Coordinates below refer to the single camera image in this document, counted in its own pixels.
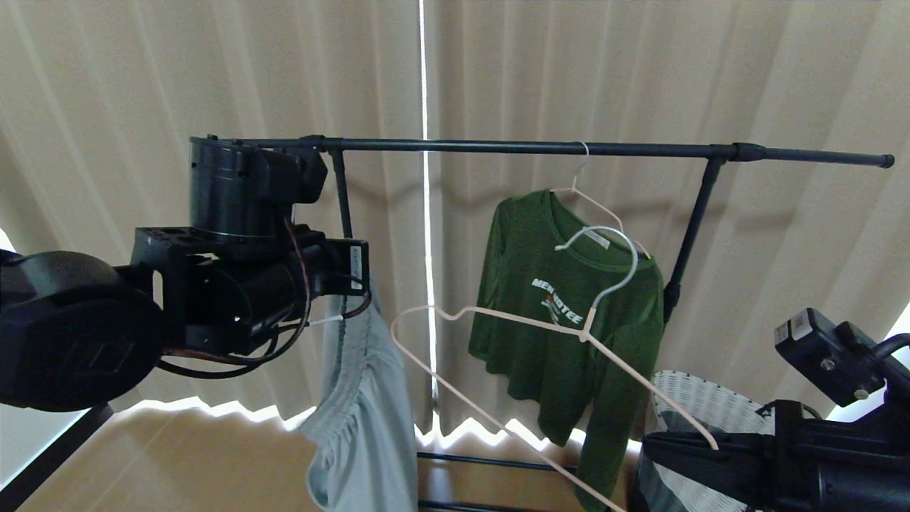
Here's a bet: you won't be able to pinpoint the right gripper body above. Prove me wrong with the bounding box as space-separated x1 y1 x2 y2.
773 400 910 512

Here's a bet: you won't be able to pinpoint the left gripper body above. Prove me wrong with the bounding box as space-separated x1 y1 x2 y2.
188 235 370 342

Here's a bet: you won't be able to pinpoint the pale grey shorts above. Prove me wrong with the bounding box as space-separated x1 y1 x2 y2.
299 281 420 512

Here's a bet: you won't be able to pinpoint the green printed t-shirt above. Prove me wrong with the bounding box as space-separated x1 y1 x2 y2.
468 190 665 512

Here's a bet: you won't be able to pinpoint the pink clothes hanger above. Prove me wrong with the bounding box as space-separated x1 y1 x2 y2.
551 142 651 257
390 225 720 512

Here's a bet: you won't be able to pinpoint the white laundry basket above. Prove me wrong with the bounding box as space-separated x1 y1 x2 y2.
629 370 818 512

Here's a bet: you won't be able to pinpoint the black clothes rack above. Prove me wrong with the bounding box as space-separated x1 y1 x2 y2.
238 135 895 512

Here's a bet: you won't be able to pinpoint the beige curtain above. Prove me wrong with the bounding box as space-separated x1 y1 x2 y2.
0 0 910 438

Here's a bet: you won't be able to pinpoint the black cable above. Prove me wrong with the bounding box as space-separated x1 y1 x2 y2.
156 313 314 379

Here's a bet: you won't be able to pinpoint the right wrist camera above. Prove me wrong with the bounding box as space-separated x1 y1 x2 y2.
773 308 910 410

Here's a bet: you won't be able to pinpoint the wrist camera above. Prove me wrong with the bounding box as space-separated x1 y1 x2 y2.
245 146 329 207
773 308 910 410

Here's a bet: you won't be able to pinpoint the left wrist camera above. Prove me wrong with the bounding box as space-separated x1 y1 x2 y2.
245 146 329 207

